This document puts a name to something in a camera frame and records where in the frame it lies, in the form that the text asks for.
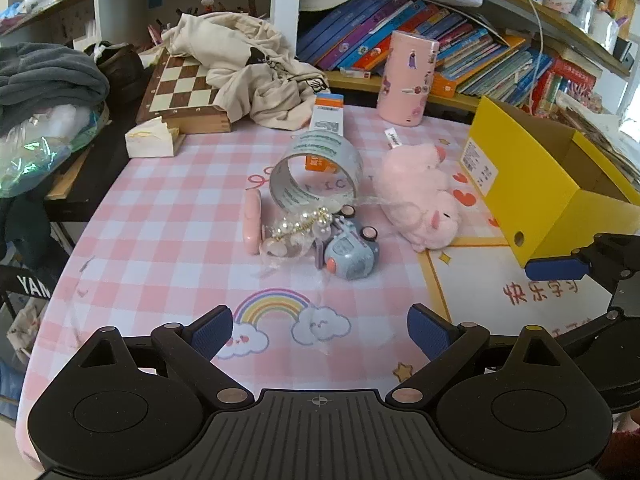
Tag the small blue toy car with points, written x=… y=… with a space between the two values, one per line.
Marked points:
x=350 y=257

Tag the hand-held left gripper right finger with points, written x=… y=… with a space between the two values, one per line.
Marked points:
x=430 y=335

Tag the red boxed books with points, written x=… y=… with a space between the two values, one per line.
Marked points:
x=570 y=82

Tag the bookshelf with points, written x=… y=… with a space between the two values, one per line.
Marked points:
x=285 y=0

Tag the person's right forearm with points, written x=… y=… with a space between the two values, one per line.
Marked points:
x=629 y=440

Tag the wooden chessboard box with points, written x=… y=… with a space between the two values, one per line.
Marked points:
x=180 y=90

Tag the pearl ribbon hair accessory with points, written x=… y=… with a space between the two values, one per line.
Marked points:
x=300 y=225

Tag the white orange medicine box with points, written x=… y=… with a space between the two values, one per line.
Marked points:
x=327 y=115

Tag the black bag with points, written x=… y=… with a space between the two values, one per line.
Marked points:
x=122 y=70

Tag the grey cloth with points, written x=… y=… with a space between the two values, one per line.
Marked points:
x=45 y=80

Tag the yellow cardboard box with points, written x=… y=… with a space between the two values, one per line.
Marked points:
x=545 y=200

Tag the iridescent plastic bag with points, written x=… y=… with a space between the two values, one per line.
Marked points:
x=30 y=155

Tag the dark cloth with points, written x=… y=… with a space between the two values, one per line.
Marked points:
x=20 y=230

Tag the row of children's books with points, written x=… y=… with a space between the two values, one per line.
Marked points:
x=380 y=25

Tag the stack of papers and booklets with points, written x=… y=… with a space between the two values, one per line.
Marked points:
x=615 y=130

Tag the pink plush pig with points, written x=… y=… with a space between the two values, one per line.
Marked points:
x=420 y=195

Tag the small pink case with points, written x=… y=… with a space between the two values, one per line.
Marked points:
x=251 y=225

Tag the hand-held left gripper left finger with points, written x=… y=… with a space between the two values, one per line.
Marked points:
x=212 y=332

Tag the grey tape roll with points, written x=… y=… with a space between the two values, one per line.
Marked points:
x=320 y=145

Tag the beige cloth bag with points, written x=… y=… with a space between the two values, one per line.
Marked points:
x=250 y=65

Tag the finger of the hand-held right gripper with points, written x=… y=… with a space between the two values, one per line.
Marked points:
x=555 y=268
x=600 y=330

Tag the small cream paper box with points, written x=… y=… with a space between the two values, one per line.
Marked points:
x=150 y=140

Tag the white pen holder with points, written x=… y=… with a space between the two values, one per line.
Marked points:
x=605 y=30

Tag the pink cylindrical container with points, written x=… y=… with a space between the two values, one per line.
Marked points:
x=407 y=80

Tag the pink checked desktop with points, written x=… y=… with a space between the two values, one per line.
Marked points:
x=165 y=240

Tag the black lettered fabric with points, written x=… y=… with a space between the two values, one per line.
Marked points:
x=25 y=285

